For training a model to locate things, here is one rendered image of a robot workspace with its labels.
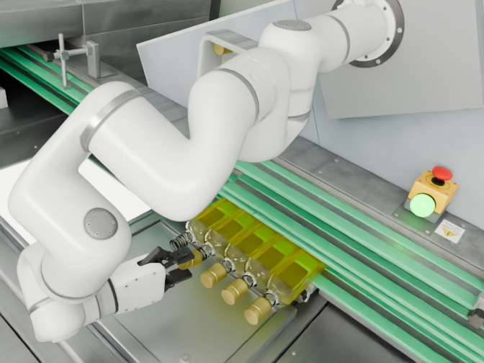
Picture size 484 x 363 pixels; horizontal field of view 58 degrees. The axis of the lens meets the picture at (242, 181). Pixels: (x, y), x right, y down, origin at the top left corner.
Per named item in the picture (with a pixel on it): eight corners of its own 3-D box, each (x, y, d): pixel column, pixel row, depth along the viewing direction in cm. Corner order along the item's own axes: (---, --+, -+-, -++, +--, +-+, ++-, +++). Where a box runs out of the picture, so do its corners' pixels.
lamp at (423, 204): (410, 206, 89) (404, 212, 87) (418, 188, 87) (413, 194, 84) (431, 217, 87) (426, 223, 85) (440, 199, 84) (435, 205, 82)
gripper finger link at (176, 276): (163, 297, 87) (191, 284, 91) (163, 287, 86) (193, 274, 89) (155, 286, 89) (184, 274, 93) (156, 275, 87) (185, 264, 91)
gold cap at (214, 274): (213, 271, 91) (199, 282, 88) (215, 259, 89) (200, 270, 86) (225, 281, 90) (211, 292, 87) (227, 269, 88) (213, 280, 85)
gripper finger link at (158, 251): (130, 282, 80) (155, 281, 84) (148, 250, 78) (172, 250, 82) (127, 278, 81) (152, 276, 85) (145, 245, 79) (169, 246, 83)
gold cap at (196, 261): (187, 259, 93) (173, 263, 89) (193, 245, 91) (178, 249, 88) (198, 269, 91) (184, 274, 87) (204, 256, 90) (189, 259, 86)
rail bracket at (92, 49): (106, 74, 148) (45, 88, 133) (105, 24, 138) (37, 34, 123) (115, 79, 146) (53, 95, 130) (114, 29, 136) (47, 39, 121)
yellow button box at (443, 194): (415, 194, 95) (402, 207, 90) (428, 166, 91) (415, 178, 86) (446, 209, 92) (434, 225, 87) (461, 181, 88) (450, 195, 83)
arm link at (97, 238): (160, 230, 64) (86, 160, 64) (225, 153, 48) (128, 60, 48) (75, 312, 53) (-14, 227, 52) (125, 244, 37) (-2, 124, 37)
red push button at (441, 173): (423, 183, 87) (431, 168, 85) (431, 176, 90) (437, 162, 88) (443, 192, 85) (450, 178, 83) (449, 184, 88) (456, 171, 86)
